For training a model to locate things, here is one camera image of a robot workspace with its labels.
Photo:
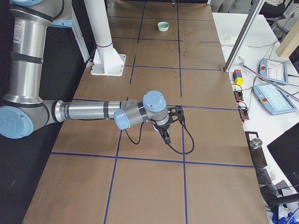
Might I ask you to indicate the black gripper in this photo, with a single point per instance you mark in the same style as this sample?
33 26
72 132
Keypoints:
162 129

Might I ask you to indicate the light green plastic bowl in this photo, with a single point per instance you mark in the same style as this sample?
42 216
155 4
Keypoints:
163 26

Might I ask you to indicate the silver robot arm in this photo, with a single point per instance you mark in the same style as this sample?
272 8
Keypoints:
24 111

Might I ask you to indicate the black orange connector block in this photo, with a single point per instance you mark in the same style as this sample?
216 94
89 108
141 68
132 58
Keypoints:
238 96

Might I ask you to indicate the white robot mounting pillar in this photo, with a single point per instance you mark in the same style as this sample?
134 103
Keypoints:
107 61

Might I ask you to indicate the steel metal cup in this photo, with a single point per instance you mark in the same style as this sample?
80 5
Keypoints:
255 143

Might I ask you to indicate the red blue yellow blocks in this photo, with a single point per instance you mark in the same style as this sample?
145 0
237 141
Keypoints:
237 77

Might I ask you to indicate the black flat plate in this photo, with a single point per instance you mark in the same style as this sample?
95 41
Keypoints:
257 154

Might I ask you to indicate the near blue teach pendant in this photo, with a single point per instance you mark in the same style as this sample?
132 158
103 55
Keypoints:
273 100

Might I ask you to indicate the blue teach pendant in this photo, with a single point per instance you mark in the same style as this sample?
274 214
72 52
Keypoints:
273 70
273 100

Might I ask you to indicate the far blue teach pendant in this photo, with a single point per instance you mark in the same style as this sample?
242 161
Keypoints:
273 70

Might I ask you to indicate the wooden board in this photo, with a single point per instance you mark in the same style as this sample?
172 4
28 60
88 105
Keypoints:
291 41

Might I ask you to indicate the aluminium frame post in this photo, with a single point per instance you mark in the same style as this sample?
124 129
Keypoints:
257 5

